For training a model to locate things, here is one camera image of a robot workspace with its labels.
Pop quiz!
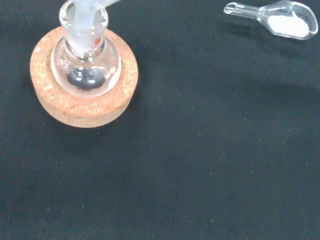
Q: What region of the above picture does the cork ring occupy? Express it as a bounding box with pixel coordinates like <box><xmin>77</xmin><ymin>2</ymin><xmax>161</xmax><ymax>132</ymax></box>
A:
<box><xmin>29</xmin><ymin>25</ymin><xmax>140</xmax><ymax>129</ymax></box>

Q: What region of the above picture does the glass weighing funnel with powder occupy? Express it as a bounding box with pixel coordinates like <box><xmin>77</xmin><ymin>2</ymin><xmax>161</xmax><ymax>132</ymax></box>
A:
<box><xmin>222</xmin><ymin>0</ymin><xmax>319</xmax><ymax>41</ymax></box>

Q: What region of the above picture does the black bench cloth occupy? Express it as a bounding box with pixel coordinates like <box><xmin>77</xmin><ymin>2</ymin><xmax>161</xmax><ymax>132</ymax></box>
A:
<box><xmin>0</xmin><ymin>0</ymin><xmax>320</xmax><ymax>240</ymax></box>

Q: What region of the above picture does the small glass round-bottom flask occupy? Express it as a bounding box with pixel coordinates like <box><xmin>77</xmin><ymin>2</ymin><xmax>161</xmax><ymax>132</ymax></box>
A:
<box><xmin>50</xmin><ymin>0</ymin><xmax>123</xmax><ymax>98</ymax></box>

